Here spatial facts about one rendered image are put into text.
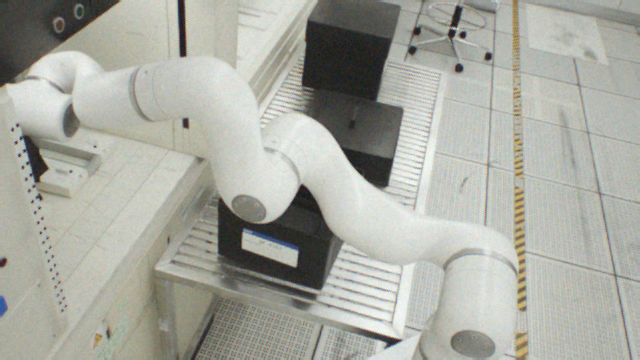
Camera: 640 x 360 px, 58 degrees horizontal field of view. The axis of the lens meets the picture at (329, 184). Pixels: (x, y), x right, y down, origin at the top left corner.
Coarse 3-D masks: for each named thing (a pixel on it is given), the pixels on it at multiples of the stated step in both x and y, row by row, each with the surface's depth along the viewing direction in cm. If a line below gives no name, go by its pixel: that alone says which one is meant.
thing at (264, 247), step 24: (288, 216) 153; (312, 216) 154; (240, 240) 135; (264, 240) 132; (288, 240) 130; (312, 240) 127; (336, 240) 134; (264, 264) 137; (288, 264) 134; (312, 264) 132
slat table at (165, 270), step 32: (288, 64) 216; (288, 96) 199; (384, 96) 207; (416, 96) 211; (416, 128) 194; (416, 160) 181; (416, 192) 169; (192, 224) 148; (160, 256) 138; (352, 256) 146; (160, 288) 139; (224, 288) 134; (256, 288) 135; (288, 288) 136; (352, 288) 139; (384, 288) 140; (320, 320) 132; (352, 320) 131; (384, 320) 133; (192, 352) 180
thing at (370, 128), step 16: (320, 96) 183; (336, 96) 184; (352, 96) 185; (320, 112) 176; (336, 112) 177; (352, 112) 178; (368, 112) 179; (384, 112) 181; (400, 112) 182; (336, 128) 171; (352, 128) 172; (368, 128) 173; (384, 128) 174; (400, 128) 176; (352, 144) 166; (368, 144) 167; (384, 144) 168; (352, 160) 166; (368, 160) 165; (384, 160) 164; (368, 176) 168; (384, 176) 167
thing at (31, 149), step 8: (24, 136) 113; (24, 144) 113; (32, 144) 115; (32, 152) 115; (32, 160) 115; (40, 160) 116; (32, 168) 115; (40, 168) 116; (48, 168) 118; (40, 176) 116; (40, 200) 116
